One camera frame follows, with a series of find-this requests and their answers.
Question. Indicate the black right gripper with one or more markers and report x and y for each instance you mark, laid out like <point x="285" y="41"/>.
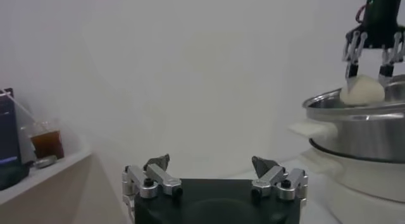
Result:
<point x="379" y="19"/>

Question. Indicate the round grey disc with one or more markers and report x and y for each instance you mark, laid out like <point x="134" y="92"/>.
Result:
<point x="44" y="162"/>

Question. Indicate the plastic cup of iced coffee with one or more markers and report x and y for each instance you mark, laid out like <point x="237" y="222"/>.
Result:
<point x="47" y="146"/>

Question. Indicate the dark screen device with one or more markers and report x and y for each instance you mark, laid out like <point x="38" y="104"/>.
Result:
<point x="9" y="140"/>

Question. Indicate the stainless steel steamer pot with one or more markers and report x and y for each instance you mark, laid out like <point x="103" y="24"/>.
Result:
<point x="364" y="136"/>

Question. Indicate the white steamed baozi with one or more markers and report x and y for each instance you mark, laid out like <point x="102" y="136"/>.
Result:
<point x="364" y="92"/>

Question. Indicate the white side table with cup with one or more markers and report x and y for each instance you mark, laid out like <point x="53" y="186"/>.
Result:
<point x="47" y="196"/>

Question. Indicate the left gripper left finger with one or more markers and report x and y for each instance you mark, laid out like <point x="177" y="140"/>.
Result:
<point x="164" y="181"/>

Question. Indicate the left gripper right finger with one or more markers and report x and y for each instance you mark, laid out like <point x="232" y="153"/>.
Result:
<point x="272" y="177"/>

